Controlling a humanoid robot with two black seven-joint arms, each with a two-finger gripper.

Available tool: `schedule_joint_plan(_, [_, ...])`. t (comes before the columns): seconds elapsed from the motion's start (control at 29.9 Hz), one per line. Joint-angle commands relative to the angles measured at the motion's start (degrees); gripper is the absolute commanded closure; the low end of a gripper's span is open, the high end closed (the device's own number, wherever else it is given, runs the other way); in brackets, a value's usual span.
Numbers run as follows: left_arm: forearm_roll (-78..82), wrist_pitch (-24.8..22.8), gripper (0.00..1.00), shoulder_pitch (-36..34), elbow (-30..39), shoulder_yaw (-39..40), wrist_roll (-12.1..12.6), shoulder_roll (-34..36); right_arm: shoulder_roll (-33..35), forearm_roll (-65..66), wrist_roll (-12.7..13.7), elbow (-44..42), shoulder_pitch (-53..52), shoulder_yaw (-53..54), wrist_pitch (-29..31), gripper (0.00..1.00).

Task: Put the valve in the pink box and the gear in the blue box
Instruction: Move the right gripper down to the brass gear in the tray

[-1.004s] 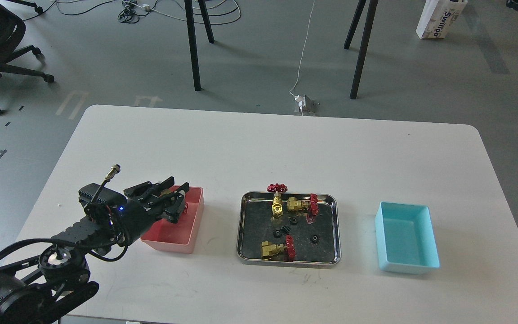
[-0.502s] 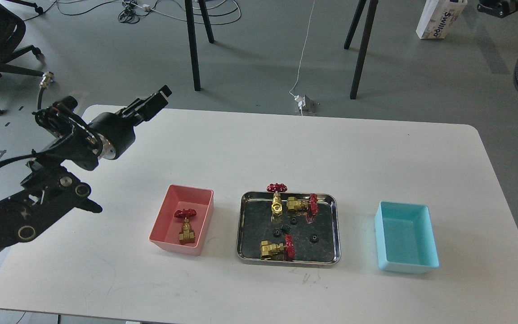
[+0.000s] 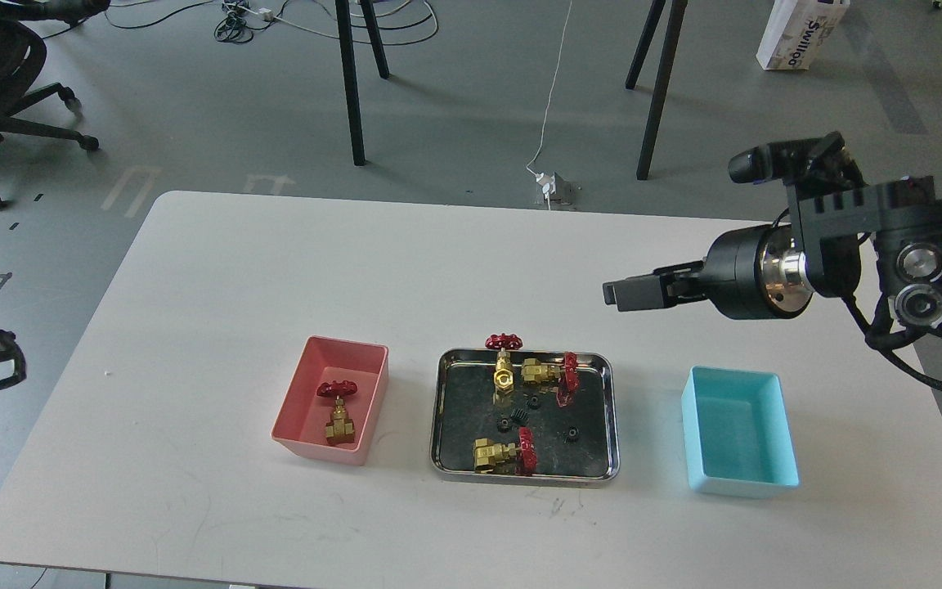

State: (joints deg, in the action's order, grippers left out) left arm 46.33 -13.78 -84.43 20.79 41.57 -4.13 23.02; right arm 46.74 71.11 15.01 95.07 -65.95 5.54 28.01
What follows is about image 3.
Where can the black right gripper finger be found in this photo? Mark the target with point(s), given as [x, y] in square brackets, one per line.
[636, 294]

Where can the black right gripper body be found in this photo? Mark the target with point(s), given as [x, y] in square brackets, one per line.
[729, 277]

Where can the brass valve red handle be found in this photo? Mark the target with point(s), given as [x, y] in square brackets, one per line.
[340, 428]
[493, 457]
[503, 375]

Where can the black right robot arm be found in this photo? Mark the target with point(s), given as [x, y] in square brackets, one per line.
[876, 247]

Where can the brass valve top right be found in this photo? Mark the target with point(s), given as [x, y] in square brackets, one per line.
[563, 376]

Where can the blue plastic box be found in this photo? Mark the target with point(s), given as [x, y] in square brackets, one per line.
[736, 434]

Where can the small black gear centre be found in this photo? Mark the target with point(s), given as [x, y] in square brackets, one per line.
[519, 416]

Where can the pink plastic box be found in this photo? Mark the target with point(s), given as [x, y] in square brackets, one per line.
[333, 402]

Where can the white power adapter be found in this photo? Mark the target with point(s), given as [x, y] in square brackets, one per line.
[555, 192]

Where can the steel tray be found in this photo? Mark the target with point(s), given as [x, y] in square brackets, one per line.
[464, 410]

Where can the white paper bag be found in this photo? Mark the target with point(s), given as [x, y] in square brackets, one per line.
[796, 32]

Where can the black table leg inner right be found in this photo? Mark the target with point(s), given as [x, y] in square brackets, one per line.
[646, 37]

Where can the black table leg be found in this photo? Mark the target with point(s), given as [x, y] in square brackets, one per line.
[376, 43]
[646, 37]
[352, 103]
[660, 88]

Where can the black table leg inner left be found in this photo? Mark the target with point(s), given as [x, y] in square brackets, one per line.
[376, 43]

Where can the brass valve upright red handle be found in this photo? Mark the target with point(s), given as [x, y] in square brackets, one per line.
[503, 375]

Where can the brass valve bottom red handle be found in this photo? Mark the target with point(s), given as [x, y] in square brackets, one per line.
[493, 457]

